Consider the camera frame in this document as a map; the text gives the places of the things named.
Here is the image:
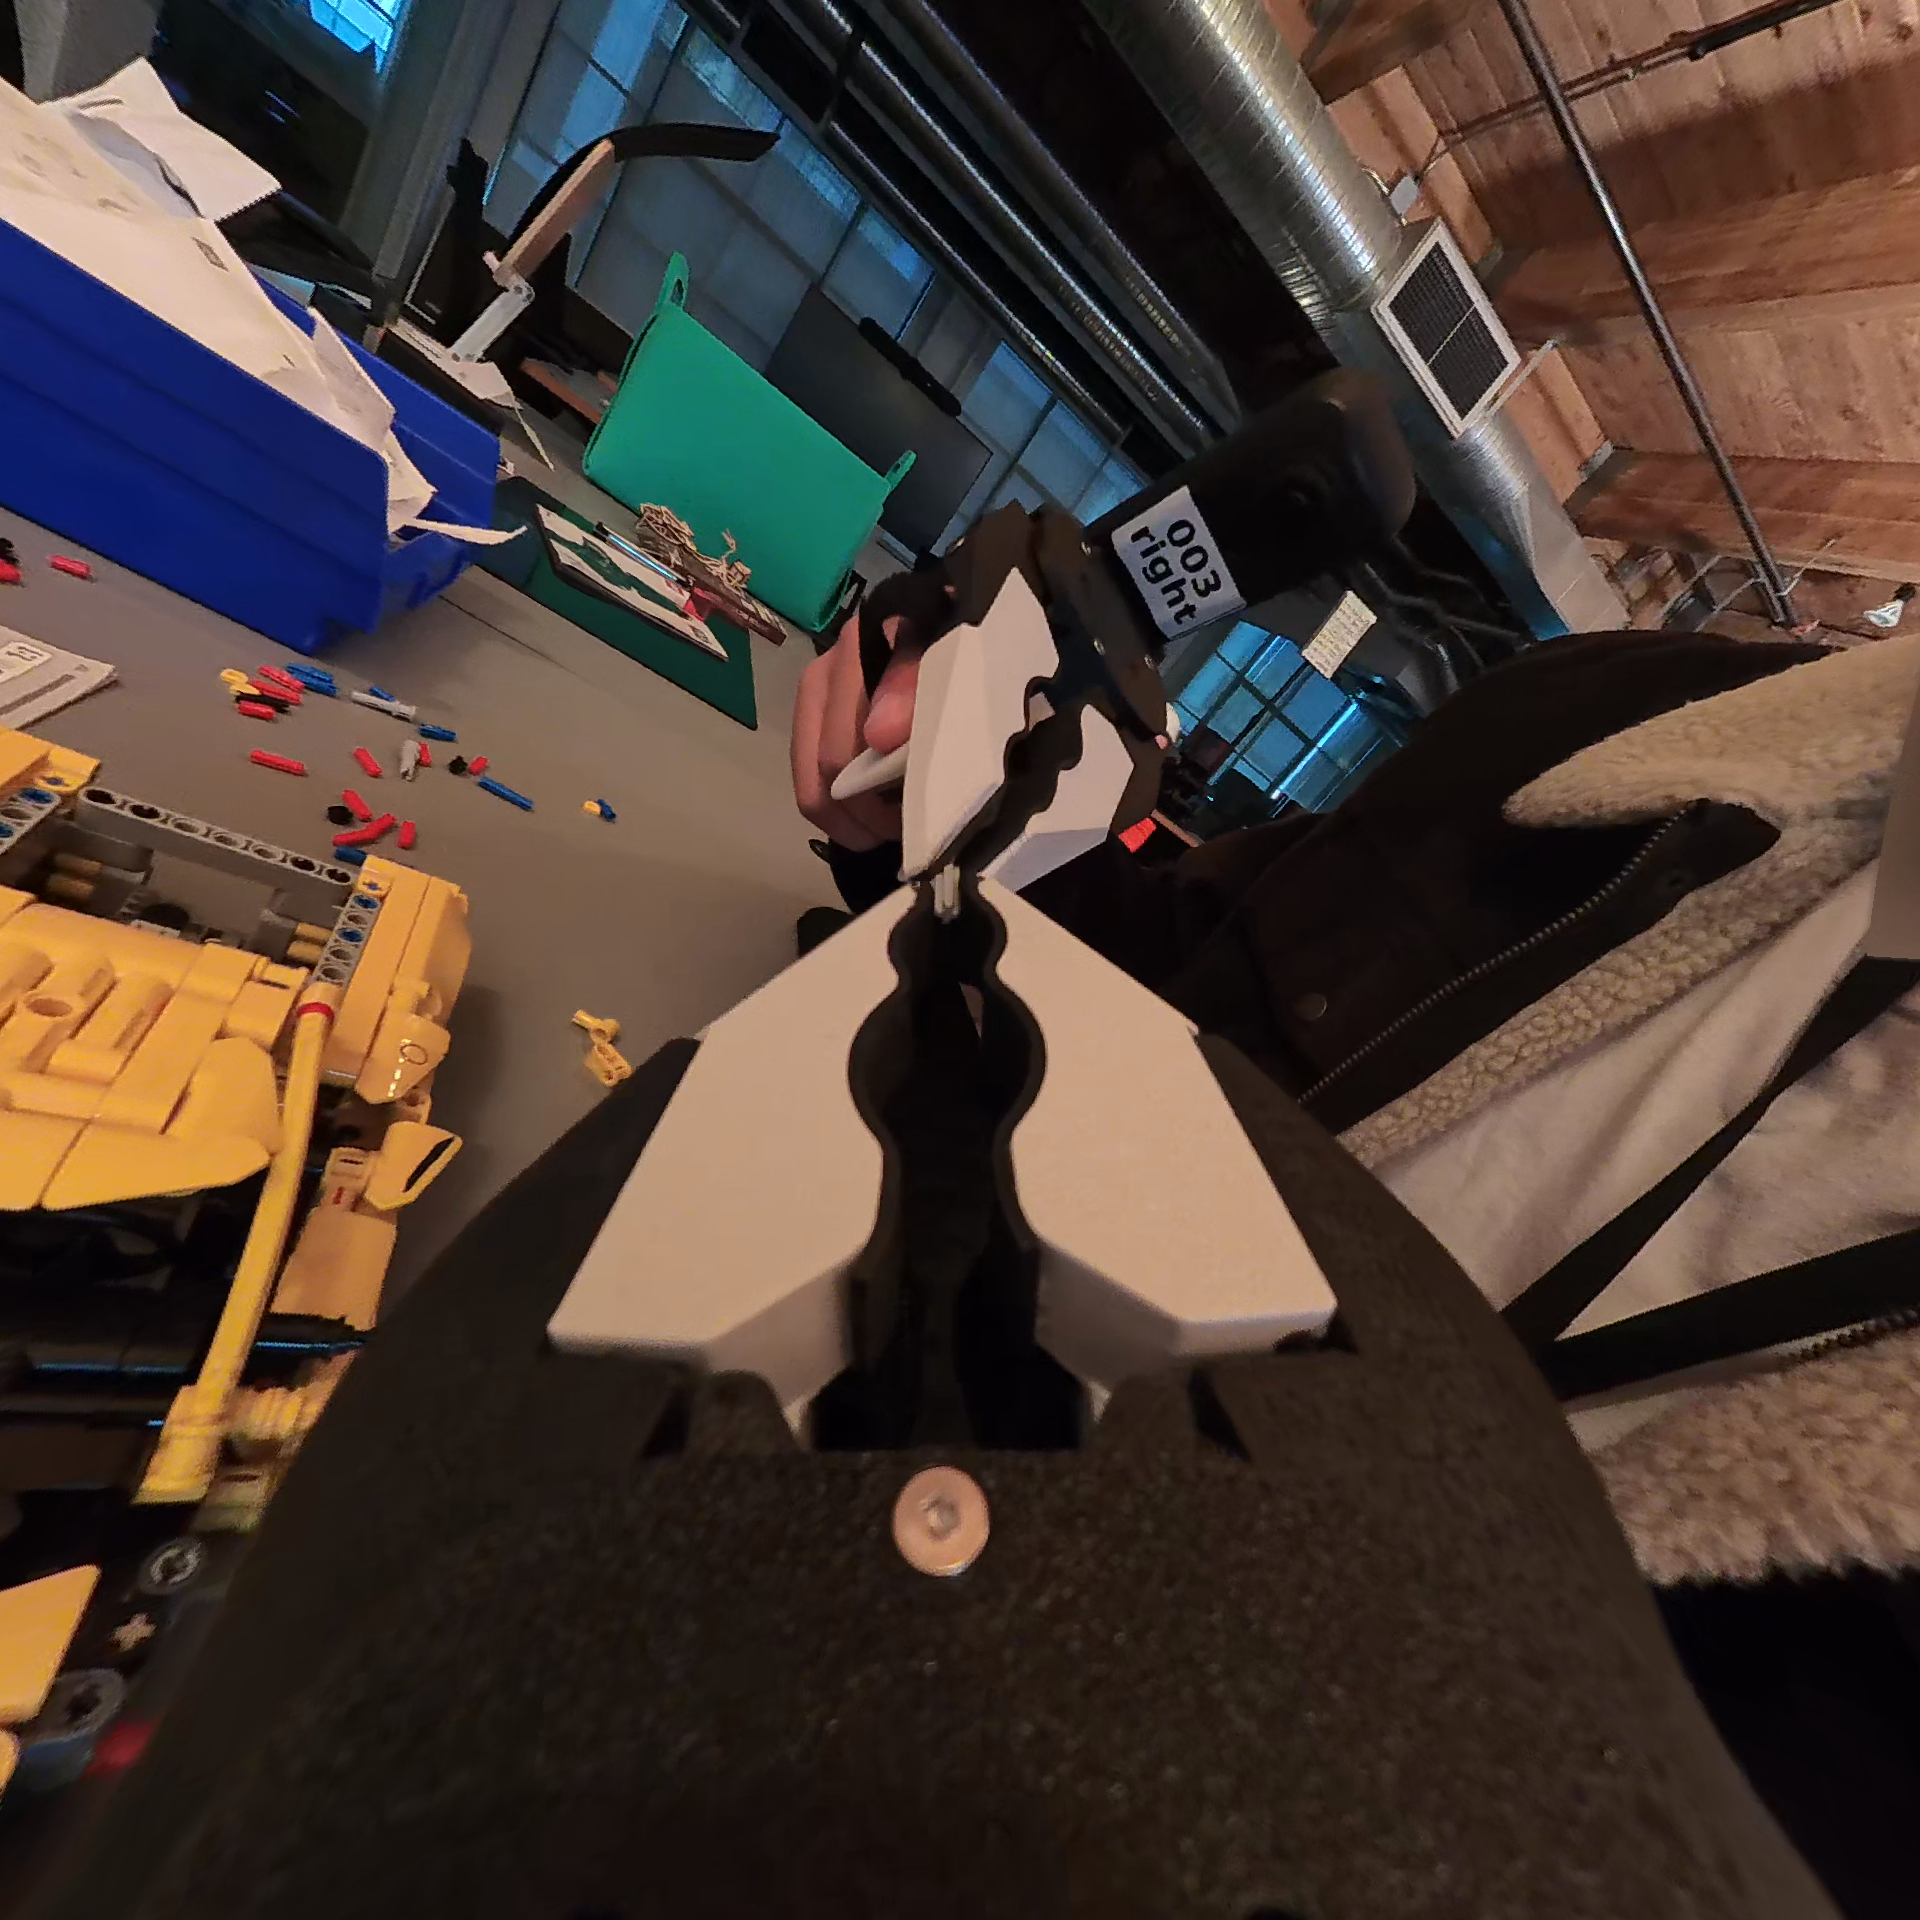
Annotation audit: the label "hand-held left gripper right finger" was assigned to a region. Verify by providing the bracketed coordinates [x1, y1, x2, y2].
[960, 873, 1337, 1451]

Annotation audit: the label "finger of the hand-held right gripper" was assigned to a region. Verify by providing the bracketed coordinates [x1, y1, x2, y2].
[896, 562, 1073, 887]
[966, 698, 1179, 896]

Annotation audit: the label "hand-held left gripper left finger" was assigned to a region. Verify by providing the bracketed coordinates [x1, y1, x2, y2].
[546, 883, 938, 1451]

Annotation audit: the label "yellow toy brick car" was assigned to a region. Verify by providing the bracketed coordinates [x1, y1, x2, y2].
[0, 726, 479, 1802]

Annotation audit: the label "person's right hand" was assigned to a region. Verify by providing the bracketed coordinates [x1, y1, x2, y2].
[791, 639, 920, 858]

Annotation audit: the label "white vent grille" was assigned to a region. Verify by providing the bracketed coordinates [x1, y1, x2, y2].
[1370, 221, 1526, 442]

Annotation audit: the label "small wooden model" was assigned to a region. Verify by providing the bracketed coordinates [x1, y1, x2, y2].
[630, 504, 787, 648]

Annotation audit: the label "green cutting mat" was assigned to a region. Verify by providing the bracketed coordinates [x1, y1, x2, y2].
[495, 479, 761, 731]

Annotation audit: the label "green folding board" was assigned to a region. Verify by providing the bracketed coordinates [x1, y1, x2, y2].
[583, 253, 920, 635]

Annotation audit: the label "green white board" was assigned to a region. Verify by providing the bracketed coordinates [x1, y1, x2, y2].
[537, 504, 751, 663]

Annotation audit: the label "white shirt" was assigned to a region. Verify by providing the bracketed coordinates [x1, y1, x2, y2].
[1350, 902, 1920, 1354]

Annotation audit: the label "scattered red toy pins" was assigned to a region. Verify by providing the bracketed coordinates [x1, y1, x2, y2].
[0, 547, 423, 853]

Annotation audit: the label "blue storage bin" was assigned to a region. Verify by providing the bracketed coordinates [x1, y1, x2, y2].
[0, 216, 504, 656]

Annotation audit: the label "toy car instruction booklet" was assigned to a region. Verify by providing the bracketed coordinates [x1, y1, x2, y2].
[0, 632, 119, 731]

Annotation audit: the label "crumpled white printed paper bags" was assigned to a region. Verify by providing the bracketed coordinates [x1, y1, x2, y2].
[0, 58, 528, 549]

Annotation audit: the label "silver air duct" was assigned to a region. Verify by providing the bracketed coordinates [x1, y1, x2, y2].
[1091, 0, 1641, 640]

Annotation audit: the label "black strap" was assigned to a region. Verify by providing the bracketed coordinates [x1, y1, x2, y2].
[1499, 961, 1920, 1402]

